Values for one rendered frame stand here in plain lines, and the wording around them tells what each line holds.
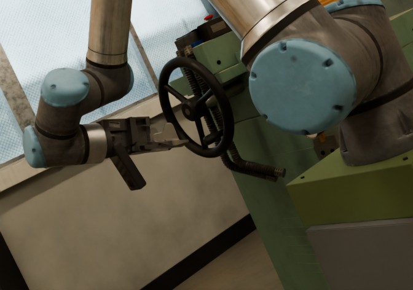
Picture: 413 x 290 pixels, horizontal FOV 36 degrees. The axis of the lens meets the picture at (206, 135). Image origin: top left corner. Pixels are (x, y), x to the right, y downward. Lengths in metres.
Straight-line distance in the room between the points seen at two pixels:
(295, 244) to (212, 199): 1.36
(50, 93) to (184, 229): 1.95
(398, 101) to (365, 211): 0.19
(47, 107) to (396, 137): 0.67
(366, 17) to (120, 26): 0.52
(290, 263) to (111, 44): 0.98
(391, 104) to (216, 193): 2.25
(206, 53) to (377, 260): 0.82
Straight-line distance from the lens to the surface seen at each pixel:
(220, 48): 1.75
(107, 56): 1.36
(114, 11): 1.32
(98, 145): 1.40
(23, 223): 2.78
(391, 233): 1.08
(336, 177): 1.12
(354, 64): 0.95
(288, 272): 2.05
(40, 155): 1.35
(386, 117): 1.10
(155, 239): 3.06
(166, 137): 1.49
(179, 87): 2.04
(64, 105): 1.28
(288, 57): 0.91
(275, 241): 2.01
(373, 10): 1.11
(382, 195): 1.08
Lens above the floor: 0.91
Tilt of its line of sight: 6 degrees down
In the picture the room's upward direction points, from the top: 24 degrees counter-clockwise
